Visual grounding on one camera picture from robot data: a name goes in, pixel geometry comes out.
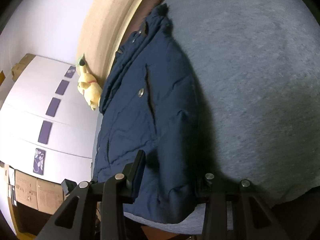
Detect white wardrobe with purple panels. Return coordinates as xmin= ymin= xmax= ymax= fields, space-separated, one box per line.
xmin=0 ymin=53 xmax=101 ymax=230

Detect cardboard boxes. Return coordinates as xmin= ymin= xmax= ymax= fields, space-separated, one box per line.
xmin=5 ymin=165 xmax=64 ymax=215

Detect green plush leaf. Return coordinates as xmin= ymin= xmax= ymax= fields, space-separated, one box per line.
xmin=76 ymin=54 xmax=86 ymax=67

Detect navy blue puffer jacket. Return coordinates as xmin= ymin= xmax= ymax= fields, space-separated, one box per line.
xmin=93 ymin=4 xmax=212 ymax=224

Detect pink pillow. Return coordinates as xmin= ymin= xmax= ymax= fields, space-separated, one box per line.
xmin=120 ymin=0 xmax=161 ymax=46

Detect grey bed sheet mattress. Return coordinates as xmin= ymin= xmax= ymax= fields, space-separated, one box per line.
xmin=124 ymin=0 xmax=319 ymax=239

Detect yellow Pikachu plush toy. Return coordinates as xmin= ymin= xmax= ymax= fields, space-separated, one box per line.
xmin=78 ymin=65 xmax=102 ymax=111

